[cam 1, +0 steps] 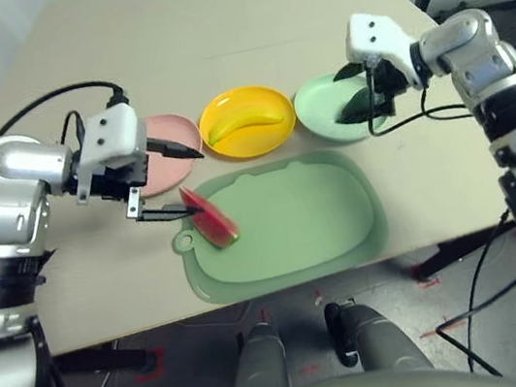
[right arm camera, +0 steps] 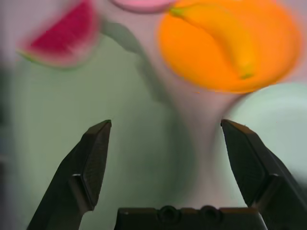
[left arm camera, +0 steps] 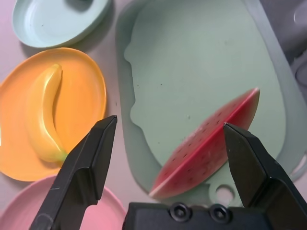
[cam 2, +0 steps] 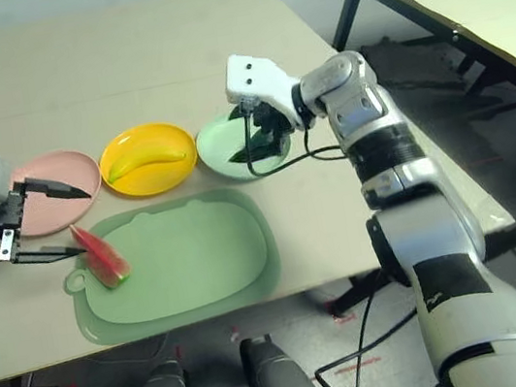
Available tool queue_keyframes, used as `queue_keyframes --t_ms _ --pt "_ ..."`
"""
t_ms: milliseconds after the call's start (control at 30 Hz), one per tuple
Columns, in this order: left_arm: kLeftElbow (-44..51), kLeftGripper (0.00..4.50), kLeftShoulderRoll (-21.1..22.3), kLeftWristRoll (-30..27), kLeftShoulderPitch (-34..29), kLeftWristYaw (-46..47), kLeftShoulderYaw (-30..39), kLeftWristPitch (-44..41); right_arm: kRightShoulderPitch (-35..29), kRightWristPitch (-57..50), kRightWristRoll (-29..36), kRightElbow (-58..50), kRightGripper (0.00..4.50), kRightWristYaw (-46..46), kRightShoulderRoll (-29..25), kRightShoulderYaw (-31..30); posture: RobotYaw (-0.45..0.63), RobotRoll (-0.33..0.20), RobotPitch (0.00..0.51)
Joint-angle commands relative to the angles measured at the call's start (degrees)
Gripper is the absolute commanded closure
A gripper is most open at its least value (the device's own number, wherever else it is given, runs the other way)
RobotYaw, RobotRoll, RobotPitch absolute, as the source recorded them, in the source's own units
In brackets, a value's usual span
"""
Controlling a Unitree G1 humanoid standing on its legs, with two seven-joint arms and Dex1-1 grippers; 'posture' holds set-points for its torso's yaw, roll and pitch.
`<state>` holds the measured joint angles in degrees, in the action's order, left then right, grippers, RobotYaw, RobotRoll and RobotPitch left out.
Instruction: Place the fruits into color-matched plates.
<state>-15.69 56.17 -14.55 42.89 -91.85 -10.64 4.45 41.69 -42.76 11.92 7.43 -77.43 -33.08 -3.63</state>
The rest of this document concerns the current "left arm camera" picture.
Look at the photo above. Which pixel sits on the yellow toy banana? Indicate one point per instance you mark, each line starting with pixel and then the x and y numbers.
pixel 45 115

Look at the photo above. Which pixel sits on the pink plastic plate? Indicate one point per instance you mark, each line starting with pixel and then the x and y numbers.
pixel 21 208

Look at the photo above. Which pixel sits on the red toy watermelon slice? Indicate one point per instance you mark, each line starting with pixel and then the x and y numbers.
pixel 196 153

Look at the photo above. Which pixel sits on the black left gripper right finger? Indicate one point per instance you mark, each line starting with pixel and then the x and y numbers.
pixel 254 167

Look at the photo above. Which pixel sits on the yellow plastic plate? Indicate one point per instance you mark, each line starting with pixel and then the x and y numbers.
pixel 84 95

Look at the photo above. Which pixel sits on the green cutting board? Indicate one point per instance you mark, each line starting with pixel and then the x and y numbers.
pixel 192 60

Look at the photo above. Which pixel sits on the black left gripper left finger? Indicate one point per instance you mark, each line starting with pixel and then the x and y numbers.
pixel 79 172

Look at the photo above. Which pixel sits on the mint green plastic plate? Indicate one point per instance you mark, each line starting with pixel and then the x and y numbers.
pixel 52 26

